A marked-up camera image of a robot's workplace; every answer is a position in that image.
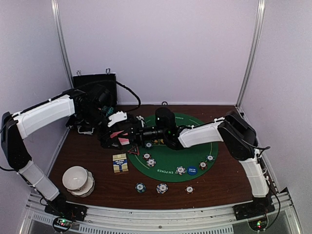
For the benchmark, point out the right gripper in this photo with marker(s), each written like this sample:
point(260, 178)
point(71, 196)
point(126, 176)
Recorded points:
point(137, 134)

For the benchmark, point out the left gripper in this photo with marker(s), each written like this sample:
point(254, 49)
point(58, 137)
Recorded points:
point(106, 143)

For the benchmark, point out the red backed card deck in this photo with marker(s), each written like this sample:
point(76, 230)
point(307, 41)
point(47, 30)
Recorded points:
point(121, 137)

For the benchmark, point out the green chips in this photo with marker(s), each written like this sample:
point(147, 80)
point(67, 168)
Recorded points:
point(148, 145)
point(210, 158)

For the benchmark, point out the triangular all-in button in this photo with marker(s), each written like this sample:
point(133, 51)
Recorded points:
point(134, 151)

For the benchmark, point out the orange chips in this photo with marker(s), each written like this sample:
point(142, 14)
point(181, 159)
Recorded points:
point(146, 156)
point(203, 165)

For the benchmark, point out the blue white chips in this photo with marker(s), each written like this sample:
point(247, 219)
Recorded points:
point(180, 170)
point(151, 162)

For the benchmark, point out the green poker chip stack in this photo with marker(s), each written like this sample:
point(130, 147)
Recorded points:
point(140, 187)

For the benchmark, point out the blue white poker chip stack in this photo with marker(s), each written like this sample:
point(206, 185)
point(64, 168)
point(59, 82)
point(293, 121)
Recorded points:
point(162, 188)

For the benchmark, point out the blue small blind button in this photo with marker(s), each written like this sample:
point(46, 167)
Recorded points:
point(192, 170)

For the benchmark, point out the orange black poker chip stack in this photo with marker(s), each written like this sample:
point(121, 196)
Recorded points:
point(189, 189)

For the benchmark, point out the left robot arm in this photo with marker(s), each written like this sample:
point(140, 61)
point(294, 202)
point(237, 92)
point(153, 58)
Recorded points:
point(18, 126)

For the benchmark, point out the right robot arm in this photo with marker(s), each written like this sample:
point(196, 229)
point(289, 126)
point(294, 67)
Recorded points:
point(238, 136)

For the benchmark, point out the blue gold card box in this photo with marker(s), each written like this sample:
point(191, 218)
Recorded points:
point(120, 163)

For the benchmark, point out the teal chips in case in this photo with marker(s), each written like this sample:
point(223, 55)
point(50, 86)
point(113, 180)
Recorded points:
point(107, 111)

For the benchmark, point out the round green poker mat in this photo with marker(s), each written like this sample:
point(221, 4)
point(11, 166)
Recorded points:
point(167, 160)

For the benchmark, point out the white ceramic bowl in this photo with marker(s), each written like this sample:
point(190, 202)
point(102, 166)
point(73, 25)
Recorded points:
point(74, 178)

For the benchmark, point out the white scalloped plate stack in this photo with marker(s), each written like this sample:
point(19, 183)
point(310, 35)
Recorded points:
point(87, 189)

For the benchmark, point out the black poker case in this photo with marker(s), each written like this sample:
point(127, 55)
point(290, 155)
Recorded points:
point(87, 82)

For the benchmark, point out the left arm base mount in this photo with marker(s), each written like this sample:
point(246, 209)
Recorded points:
point(69, 211)

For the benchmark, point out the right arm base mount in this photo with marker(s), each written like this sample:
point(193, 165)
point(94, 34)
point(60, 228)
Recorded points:
point(251, 210)

